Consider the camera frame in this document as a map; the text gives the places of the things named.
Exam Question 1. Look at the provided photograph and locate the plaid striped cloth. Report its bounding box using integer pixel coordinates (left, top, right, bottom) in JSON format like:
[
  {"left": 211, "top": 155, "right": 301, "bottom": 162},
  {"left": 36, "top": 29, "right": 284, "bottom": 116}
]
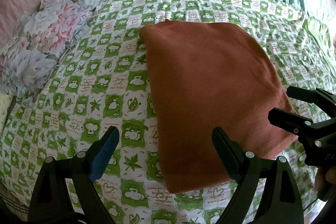
[{"left": 1, "top": 183, "right": 29, "bottom": 222}]

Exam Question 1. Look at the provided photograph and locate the rust red knit sweater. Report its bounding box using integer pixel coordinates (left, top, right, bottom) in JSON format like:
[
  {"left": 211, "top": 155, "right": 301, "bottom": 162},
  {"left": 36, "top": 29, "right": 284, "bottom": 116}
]
[{"left": 139, "top": 20, "right": 296, "bottom": 193}]

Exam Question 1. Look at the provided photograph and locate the pastel floral pillow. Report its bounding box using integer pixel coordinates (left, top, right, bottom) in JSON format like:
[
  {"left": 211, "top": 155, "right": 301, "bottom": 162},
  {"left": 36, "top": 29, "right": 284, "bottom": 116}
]
[{"left": 1, "top": 0, "right": 101, "bottom": 104}]

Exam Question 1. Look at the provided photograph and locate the cream floral sheet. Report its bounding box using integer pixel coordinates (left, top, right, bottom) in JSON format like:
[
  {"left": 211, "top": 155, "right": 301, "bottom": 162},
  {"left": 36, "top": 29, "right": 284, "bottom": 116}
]
[{"left": 0, "top": 94, "right": 13, "bottom": 131}]

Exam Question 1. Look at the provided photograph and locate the person's right hand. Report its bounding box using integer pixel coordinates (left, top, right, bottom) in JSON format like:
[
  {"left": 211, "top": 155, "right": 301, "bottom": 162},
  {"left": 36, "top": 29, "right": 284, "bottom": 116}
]
[{"left": 315, "top": 167, "right": 335, "bottom": 201}]

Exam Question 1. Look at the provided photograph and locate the green white patterned bedsheet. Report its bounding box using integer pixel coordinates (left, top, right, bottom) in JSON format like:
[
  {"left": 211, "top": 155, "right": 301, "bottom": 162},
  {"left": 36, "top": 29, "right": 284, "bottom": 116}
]
[{"left": 1, "top": 0, "right": 335, "bottom": 223}]

